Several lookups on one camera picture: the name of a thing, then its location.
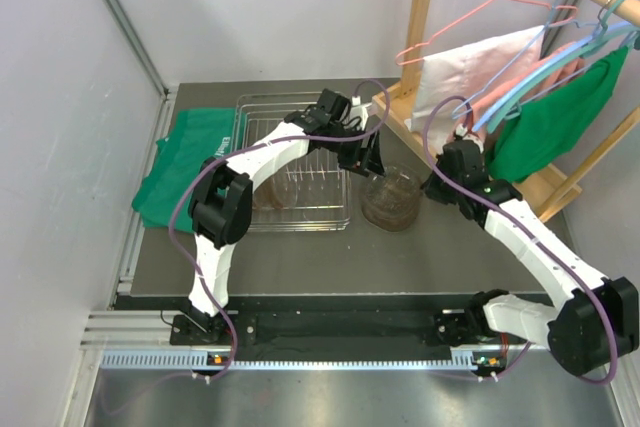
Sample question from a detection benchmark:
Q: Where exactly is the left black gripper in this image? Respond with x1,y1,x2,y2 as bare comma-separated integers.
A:
325,124,386,180

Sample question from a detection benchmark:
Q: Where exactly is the clear glass plate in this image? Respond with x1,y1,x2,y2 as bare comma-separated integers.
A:
270,175,291,209
281,169,300,209

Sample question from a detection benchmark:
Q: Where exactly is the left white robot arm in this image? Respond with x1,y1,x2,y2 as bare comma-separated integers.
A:
174,89,384,344

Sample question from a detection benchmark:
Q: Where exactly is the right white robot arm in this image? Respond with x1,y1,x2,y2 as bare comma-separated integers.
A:
422,140,639,377

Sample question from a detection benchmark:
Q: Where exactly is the wooden clothes rack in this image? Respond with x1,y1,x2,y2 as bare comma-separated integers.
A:
387,0,639,222

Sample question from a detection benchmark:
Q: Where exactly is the pink hanging garment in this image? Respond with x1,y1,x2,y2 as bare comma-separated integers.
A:
447,42,586,143

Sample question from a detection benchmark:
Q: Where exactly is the teal plastic hanger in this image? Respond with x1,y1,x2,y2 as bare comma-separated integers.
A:
486,0,640,134

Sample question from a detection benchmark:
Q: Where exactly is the light blue plastic hanger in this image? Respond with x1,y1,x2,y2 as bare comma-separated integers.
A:
472,21,639,133

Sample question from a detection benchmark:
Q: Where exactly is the white hanging garment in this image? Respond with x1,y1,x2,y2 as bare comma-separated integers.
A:
405,26,543,133

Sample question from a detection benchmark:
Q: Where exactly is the green hanging garment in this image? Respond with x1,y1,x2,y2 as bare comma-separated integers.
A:
485,46,631,183

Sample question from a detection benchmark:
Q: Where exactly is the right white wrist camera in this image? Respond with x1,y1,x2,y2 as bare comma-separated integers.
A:
452,124,484,150

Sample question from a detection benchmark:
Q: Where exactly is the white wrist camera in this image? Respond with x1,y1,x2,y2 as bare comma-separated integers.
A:
344,95,377,133
452,124,484,150

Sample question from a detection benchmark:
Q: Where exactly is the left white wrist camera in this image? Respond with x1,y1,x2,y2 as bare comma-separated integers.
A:
344,95,377,133

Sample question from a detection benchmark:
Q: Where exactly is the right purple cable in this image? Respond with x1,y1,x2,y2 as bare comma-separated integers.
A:
422,95,621,387

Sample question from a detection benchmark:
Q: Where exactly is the purple cable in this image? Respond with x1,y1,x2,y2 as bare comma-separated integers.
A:
422,95,621,387
167,78,391,384

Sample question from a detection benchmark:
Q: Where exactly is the wire dish rack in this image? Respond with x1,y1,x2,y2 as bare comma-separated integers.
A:
233,92,351,232

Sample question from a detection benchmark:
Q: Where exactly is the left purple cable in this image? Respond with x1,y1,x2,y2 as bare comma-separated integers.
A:
167,78,391,384

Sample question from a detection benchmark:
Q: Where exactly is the pink wire hanger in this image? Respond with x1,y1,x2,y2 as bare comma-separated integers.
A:
394,0,578,67

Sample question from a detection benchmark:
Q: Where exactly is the slotted cable duct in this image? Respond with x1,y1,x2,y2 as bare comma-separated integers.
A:
100,349,504,374

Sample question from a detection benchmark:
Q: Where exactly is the aluminium frame profile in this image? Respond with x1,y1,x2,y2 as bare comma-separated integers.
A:
103,0,169,98

